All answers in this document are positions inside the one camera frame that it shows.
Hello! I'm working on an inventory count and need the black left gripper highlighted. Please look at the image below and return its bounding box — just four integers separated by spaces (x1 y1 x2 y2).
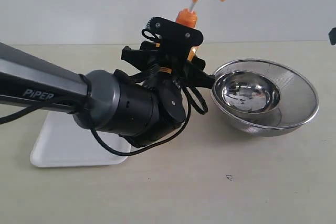
112 41 215 148

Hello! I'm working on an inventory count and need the orange pump soap bottle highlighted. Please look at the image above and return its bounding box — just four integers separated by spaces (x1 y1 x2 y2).
156 0 226 62

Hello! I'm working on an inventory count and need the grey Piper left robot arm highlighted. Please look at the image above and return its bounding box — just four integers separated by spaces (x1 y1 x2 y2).
1 41 215 154

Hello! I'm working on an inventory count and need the steel mesh colander bowl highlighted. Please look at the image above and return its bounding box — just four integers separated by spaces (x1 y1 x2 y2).
211 59 319 137

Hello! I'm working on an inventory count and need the small shiny steel bowl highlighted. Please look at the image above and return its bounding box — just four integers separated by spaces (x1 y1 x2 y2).
213 70 281 119

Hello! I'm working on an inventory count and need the white rectangular foam tray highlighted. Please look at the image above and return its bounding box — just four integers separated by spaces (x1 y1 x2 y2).
30 111 126 168

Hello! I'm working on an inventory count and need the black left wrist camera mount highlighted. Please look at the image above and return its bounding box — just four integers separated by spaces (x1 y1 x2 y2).
142 17 204 61

